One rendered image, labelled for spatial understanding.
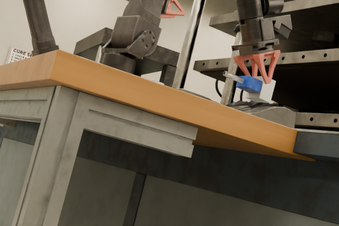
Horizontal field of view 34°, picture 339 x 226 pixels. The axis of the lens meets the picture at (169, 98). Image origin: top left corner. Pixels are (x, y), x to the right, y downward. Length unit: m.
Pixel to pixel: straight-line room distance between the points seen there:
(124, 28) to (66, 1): 7.87
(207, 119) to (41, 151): 0.24
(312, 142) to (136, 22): 0.40
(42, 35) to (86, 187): 0.45
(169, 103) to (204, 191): 0.40
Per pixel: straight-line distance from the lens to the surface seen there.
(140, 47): 1.05
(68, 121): 0.75
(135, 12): 1.08
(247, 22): 1.31
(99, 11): 9.04
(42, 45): 1.61
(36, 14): 1.63
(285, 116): 1.54
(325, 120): 2.11
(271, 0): 1.36
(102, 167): 1.55
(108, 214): 1.46
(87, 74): 0.72
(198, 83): 9.52
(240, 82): 1.31
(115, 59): 1.04
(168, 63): 6.27
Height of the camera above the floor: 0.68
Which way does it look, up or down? 8 degrees up
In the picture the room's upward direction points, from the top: 14 degrees clockwise
